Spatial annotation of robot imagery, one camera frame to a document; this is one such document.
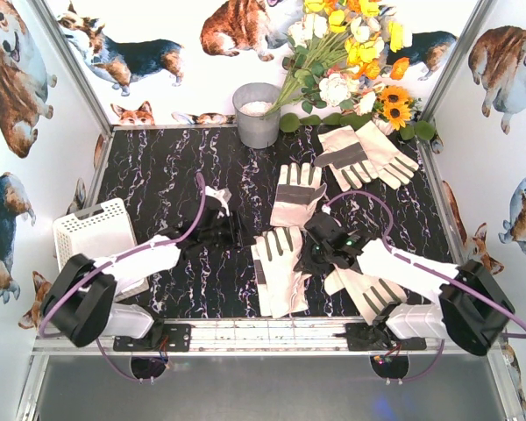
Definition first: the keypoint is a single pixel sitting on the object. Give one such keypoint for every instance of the white perforated storage basket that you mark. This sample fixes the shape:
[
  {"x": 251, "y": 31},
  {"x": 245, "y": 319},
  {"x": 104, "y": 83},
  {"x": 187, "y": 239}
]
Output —
[{"x": 98, "y": 231}]

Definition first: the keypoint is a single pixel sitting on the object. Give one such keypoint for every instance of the back right white work glove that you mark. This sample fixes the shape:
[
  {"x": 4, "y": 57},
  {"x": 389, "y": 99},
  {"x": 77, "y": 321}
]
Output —
[{"x": 392, "y": 166}]

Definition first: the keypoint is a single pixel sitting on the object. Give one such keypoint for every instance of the grey metal bucket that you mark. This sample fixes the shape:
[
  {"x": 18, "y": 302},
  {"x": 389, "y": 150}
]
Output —
[{"x": 257, "y": 120}]

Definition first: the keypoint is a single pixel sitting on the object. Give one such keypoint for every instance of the grey palm work glove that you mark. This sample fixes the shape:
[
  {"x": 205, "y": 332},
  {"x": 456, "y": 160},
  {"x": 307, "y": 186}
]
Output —
[
  {"x": 299, "y": 189},
  {"x": 346, "y": 158}
]

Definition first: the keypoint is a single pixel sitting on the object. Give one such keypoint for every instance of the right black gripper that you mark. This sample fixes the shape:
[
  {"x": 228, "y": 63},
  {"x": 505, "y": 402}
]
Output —
[{"x": 317, "y": 227}]

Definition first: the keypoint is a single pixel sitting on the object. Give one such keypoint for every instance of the artificial flower bouquet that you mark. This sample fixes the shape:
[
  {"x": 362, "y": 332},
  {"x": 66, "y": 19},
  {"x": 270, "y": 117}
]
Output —
[{"x": 350, "y": 55}]

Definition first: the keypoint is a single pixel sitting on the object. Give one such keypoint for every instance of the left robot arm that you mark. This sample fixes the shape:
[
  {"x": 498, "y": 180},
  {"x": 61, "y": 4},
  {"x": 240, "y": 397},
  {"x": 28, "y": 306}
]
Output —
[{"x": 81, "y": 304}]

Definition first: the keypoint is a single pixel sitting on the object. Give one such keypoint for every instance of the front right work glove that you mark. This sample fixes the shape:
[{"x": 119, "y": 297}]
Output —
[{"x": 371, "y": 295}]

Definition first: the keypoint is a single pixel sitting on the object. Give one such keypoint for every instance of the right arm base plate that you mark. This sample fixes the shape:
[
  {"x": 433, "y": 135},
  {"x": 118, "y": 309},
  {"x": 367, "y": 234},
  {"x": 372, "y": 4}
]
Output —
[{"x": 362, "y": 337}]

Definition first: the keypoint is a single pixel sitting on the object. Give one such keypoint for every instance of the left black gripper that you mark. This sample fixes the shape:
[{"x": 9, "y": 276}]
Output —
[{"x": 230, "y": 225}]

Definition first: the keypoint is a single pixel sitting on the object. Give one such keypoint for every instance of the white grey work glove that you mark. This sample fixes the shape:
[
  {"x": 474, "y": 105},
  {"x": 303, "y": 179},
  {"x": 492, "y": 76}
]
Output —
[{"x": 281, "y": 288}]

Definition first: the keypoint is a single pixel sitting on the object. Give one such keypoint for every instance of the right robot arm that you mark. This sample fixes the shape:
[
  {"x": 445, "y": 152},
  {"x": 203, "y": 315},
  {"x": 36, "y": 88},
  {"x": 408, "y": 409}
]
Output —
[{"x": 460, "y": 303}]

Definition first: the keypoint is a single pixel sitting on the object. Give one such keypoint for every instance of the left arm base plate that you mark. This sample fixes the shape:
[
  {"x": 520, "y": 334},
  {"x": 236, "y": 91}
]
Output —
[{"x": 169, "y": 337}]

